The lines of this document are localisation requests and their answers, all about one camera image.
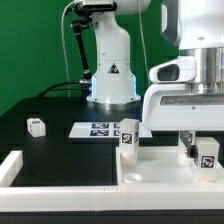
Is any white marker base plate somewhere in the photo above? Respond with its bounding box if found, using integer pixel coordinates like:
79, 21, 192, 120
68, 121, 154, 140

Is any white cable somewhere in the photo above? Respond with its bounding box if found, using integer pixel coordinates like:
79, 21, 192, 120
137, 0, 152, 88
60, 1, 78, 98

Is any black cable at base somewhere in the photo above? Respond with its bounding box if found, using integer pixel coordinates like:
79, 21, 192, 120
37, 79, 93, 98

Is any white U-shaped obstacle fence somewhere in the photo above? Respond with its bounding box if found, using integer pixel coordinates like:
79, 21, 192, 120
0, 151, 224, 212

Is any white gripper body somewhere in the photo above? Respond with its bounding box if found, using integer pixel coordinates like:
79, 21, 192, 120
142, 56, 224, 131

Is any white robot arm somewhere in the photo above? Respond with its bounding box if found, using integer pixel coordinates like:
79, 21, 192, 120
73, 0, 224, 149

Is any white square tabletop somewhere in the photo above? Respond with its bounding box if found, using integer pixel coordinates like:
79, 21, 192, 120
116, 146, 224, 184

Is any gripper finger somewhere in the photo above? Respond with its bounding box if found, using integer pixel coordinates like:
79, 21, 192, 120
180, 131, 197, 158

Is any white cable left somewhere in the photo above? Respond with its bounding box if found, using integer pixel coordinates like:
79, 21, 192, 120
60, 1, 78, 98

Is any white cable right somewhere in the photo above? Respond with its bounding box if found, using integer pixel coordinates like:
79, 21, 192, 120
137, 0, 152, 88

